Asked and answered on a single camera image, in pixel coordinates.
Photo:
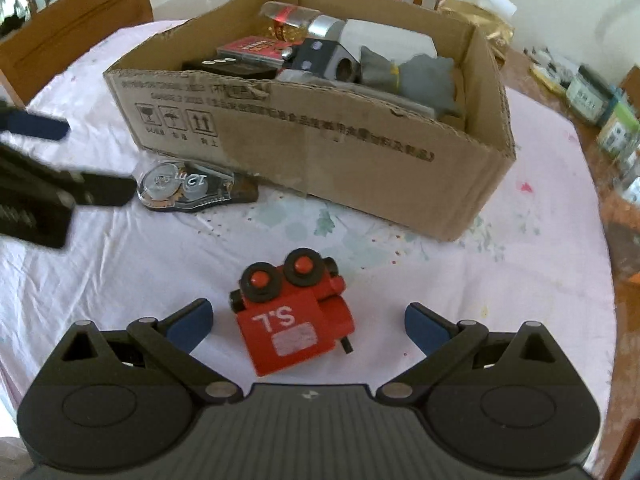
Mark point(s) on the black flat box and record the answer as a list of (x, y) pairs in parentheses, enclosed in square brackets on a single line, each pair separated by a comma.
[(225, 67)]

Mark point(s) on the pink floral cloth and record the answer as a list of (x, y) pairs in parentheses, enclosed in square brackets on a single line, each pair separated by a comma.
[(125, 270)]

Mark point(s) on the dark-lidded labelled jar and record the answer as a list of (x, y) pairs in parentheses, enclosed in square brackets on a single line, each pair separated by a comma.
[(590, 95)]

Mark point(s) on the white plastic bottle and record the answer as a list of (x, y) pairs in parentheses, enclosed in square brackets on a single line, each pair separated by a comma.
[(385, 35)]

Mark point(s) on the yellow crinkled bag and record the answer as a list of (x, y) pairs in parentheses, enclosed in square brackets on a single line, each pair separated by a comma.
[(492, 35)]

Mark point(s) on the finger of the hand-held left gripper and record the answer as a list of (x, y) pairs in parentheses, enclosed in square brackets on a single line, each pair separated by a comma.
[(37, 125), (105, 189)]

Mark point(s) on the black spotted cube toy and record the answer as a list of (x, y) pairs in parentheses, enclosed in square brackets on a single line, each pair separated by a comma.
[(320, 57)]

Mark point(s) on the green and white box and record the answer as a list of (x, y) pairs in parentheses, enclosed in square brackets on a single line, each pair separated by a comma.
[(620, 127)]

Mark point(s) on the red wooden toy train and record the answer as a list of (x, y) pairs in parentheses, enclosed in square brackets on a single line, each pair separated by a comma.
[(290, 330)]

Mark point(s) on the brown cardboard box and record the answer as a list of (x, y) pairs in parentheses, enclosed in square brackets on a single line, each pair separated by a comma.
[(325, 160)]

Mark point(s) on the clear bottle of yellow capsules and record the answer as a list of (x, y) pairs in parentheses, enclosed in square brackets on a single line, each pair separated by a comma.
[(290, 17)]

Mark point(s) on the grey plush toy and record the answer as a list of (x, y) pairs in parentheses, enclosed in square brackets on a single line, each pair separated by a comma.
[(420, 80)]

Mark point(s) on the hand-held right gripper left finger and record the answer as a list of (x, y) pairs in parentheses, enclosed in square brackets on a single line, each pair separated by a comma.
[(187, 327)]

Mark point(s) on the clear correction tape dispenser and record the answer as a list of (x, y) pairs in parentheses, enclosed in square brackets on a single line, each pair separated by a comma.
[(175, 185)]

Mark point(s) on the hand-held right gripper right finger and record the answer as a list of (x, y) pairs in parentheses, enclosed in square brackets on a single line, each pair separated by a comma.
[(422, 327)]

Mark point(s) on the red flat box with buttons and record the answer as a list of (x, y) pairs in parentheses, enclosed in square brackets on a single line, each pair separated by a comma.
[(250, 47)]

